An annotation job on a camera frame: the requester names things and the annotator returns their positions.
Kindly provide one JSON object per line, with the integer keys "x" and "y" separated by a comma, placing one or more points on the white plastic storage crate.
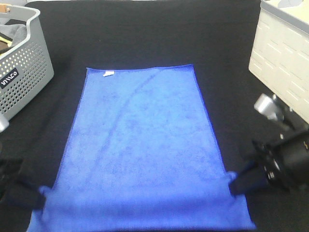
{"x": 280, "y": 53}

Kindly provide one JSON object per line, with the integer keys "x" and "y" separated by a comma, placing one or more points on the black table cover cloth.
{"x": 215, "y": 36}

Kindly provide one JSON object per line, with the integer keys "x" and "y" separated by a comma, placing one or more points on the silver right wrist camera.
{"x": 266, "y": 106}

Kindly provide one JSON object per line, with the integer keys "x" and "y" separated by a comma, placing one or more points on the blue microfibre towel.
{"x": 141, "y": 155}

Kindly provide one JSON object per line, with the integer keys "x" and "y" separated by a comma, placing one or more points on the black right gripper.
{"x": 246, "y": 182}

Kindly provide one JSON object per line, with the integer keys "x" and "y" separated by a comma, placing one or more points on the grey perforated laundry basket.
{"x": 26, "y": 68}

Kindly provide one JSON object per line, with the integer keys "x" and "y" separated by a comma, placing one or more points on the yellow and black cloth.
{"x": 5, "y": 45}

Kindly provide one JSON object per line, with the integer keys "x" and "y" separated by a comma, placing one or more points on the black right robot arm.
{"x": 282, "y": 164}

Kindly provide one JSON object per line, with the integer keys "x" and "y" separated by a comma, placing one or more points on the grey towel in basket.
{"x": 15, "y": 33}

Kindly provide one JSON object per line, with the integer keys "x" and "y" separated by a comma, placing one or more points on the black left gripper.
{"x": 26, "y": 193}

